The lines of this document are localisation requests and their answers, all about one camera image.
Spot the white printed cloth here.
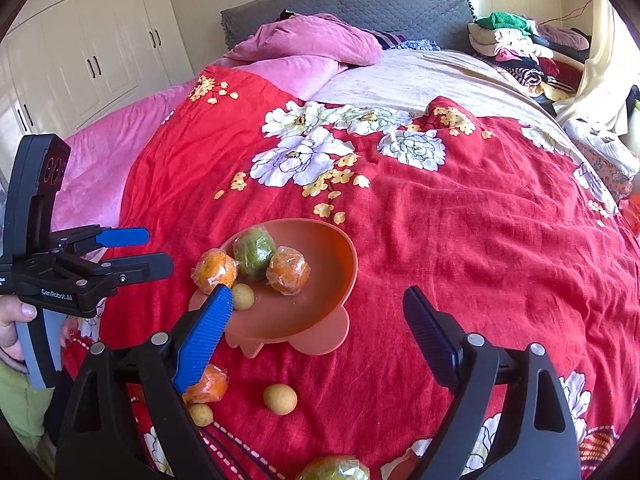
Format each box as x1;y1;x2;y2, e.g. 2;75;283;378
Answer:
557;117;640;176

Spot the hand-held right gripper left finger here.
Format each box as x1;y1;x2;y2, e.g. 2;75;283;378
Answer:
55;284;235;480

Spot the brown longan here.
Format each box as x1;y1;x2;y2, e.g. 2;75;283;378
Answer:
263;383;298;416
231;283;255;312
188;402;215;427

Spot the person's left forearm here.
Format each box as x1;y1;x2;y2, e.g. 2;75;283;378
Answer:
0;355;58;463

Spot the person's left hand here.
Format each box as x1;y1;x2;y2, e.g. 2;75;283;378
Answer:
0;292;39;362

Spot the red floral blanket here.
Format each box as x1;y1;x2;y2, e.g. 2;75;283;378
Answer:
62;65;640;480

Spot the dark striped pillow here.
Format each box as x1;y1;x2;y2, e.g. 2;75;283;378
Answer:
372;30;407;51

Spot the black garment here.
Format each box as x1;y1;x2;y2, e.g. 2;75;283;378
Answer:
625;85;640;136

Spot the pink pillow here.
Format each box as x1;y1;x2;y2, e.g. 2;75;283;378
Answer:
225;14;383;66

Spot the pink plastic plate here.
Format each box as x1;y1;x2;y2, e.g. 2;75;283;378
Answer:
187;217;358;358

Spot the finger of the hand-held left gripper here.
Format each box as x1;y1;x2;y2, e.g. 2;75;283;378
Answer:
54;251;175;287
49;226;152;256

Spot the cream curtain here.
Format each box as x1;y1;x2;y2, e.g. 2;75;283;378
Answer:
555;0;640;136

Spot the white wardrobe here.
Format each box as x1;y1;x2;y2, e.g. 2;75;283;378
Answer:
0;0;196;136

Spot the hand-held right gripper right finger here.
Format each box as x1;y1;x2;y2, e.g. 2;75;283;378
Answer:
402;285;583;480

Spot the large green orange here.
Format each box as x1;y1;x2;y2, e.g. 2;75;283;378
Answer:
233;227;277;281

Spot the pile of folded clothes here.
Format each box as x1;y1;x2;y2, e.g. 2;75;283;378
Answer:
467;11;593;101

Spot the grey quilted headboard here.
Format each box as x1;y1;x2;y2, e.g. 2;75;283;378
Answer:
221;0;476;53

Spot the beige bed sheet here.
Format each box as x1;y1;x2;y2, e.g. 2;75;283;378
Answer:
310;50;621;216

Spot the small green orange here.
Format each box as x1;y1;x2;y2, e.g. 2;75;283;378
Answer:
295;455;371;480

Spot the pink quilt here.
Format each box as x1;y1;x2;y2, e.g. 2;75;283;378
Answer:
50;55;346;231

